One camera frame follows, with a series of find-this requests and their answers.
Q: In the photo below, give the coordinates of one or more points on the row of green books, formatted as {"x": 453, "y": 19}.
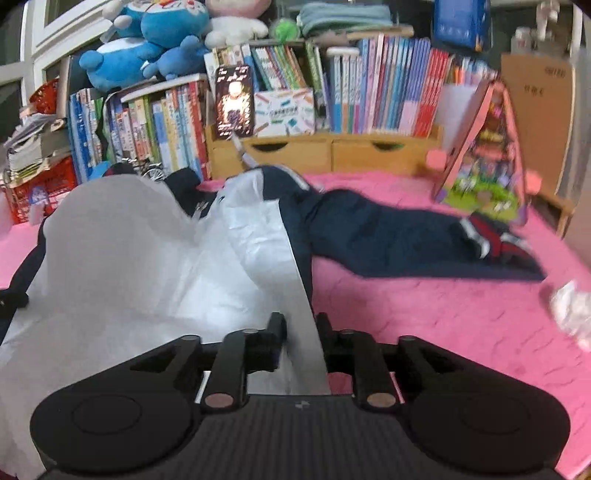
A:
{"x": 281, "y": 64}

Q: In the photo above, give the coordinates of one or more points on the navy and white jacket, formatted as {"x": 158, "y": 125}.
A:
{"x": 138, "y": 277}

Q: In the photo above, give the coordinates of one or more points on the cardboard box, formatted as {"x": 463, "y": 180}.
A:
{"x": 538, "y": 115}

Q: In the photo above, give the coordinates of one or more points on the miniature bicycle model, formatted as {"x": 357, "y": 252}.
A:
{"x": 150, "y": 171}

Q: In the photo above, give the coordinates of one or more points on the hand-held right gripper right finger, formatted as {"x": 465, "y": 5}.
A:
{"x": 323, "y": 332}

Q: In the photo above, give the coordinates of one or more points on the white and pink plush toy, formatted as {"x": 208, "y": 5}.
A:
{"x": 235, "y": 23}

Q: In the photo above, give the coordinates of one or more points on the black smartphone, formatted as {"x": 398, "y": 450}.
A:
{"x": 234, "y": 101}

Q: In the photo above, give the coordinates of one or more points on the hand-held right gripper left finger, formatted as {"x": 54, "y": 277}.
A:
{"x": 276, "y": 332}

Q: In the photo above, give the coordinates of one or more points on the folded teal towel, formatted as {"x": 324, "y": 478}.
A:
{"x": 344, "y": 18}

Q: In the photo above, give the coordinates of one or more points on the blue box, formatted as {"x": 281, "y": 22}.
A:
{"x": 461, "y": 23}

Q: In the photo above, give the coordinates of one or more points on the wooden furniture frame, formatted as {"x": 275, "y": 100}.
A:
{"x": 561, "y": 207}

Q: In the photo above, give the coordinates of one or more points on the pink toy house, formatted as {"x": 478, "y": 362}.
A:
{"x": 489, "y": 175}

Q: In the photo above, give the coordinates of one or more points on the blue cat plush toy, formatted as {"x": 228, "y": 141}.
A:
{"x": 120, "y": 60}
{"x": 173, "y": 23}

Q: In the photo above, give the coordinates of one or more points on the white window frame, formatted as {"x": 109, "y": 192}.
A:
{"x": 41, "y": 37}

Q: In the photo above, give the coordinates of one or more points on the green plush toy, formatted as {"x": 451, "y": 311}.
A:
{"x": 285, "y": 29}

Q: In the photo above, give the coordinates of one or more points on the wooden desk organizer with drawers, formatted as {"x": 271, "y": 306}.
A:
{"x": 300, "y": 152}

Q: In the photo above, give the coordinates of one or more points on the pink blanket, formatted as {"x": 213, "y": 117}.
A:
{"x": 438, "y": 323}

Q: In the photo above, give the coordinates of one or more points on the white printed box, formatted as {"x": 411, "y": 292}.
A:
{"x": 284, "y": 113}

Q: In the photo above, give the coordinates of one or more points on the row of pastel books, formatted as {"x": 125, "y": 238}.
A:
{"x": 392, "y": 87}

